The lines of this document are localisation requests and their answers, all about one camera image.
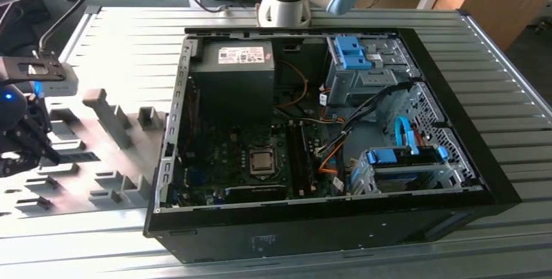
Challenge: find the blue SATA cable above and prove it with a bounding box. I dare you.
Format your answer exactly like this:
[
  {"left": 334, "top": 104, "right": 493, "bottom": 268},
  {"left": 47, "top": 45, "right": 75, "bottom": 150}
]
[{"left": 394, "top": 116, "right": 422, "bottom": 156}]

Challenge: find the green motherboard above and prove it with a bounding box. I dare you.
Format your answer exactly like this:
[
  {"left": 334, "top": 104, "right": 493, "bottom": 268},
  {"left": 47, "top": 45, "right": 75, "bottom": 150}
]
[{"left": 171, "top": 119, "right": 349, "bottom": 207}]

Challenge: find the blue plastic drive carrier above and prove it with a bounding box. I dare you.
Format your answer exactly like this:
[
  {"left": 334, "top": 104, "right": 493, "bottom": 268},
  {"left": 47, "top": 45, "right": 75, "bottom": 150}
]
[
  {"left": 334, "top": 36, "right": 367, "bottom": 57},
  {"left": 343, "top": 53, "right": 383, "bottom": 70}
]

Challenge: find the grey parts rack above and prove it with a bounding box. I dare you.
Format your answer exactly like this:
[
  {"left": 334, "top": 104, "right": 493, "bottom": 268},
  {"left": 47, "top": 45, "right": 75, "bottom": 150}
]
[{"left": 12, "top": 88, "right": 169, "bottom": 220}]

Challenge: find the CPU socket metal frame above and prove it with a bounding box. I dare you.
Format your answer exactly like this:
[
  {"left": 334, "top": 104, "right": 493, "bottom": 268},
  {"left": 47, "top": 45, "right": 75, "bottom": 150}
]
[{"left": 246, "top": 145, "right": 280, "bottom": 180}]

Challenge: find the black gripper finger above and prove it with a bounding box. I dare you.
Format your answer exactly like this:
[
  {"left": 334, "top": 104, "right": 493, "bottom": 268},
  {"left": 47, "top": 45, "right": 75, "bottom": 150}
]
[
  {"left": 0, "top": 151, "right": 43, "bottom": 177},
  {"left": 16, "top": 96, "right": 61, "bottom": 167}
]

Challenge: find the black cable bundle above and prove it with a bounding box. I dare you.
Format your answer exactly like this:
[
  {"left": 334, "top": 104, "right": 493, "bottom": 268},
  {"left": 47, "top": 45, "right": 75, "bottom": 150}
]
[{"left": 321, "top": 83, "right": 410, "bottom": 160}]

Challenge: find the hard disk in blue carrier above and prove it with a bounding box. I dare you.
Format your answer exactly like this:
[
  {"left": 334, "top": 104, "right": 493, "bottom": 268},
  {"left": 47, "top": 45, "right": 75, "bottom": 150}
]
[{"left": 363, "top": 145, "right": 449, "bottom": 167}]

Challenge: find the orange red wire bundle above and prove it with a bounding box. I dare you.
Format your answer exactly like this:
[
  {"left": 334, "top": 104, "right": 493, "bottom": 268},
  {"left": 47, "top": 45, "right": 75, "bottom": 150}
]
[{"left": 317, "top": 139, "right": 346, "bottom": 175}]

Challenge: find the perforated metal disk bay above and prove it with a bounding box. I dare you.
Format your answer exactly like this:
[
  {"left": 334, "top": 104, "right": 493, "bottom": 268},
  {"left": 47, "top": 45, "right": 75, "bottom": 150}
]
[{"left": 349, "top": 81, "right": 482, "bottom": 196}]

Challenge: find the orange yellow power wire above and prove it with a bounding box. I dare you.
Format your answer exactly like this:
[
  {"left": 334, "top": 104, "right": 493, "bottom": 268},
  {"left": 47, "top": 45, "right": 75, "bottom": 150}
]
[{"left": 275, "top": 61, "right": 310, "bottom": 109}]

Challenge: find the grey metal drive cage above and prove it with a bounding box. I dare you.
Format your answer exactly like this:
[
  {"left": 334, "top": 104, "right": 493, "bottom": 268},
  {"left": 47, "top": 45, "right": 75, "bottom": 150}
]
[{"left": 325, "top": 35, "right": 422, "bottom": 109}]

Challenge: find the grey power supply unit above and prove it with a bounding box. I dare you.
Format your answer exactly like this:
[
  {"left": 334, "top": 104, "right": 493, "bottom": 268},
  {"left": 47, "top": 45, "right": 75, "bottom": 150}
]
[{"left": 191, "top": 40, "right": 276, "bottom": 115}]

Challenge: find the black PC case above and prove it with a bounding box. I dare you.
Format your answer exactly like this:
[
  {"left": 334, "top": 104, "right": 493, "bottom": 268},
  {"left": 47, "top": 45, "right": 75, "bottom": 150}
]
[{"left": 141, "top": 26, "right": 522, "bottom": 264}]

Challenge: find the black graphics card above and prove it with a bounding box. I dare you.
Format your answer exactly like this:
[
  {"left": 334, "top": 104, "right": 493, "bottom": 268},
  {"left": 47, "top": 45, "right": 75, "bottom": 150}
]
[{"left": 223, "top": 184, "right": 288, "bottom": 203}]

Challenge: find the silver CPU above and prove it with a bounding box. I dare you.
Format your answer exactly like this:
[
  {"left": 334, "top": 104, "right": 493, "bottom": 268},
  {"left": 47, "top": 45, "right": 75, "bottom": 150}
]
[{"left": 251, "top": 152, "right": 275, "bottom": 172}]

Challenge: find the wooden cabinet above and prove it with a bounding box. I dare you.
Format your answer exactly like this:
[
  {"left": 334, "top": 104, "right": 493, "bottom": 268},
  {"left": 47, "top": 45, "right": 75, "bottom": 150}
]
[{"left": 456, "top": 0, "right": 552, "bottom": 52}]

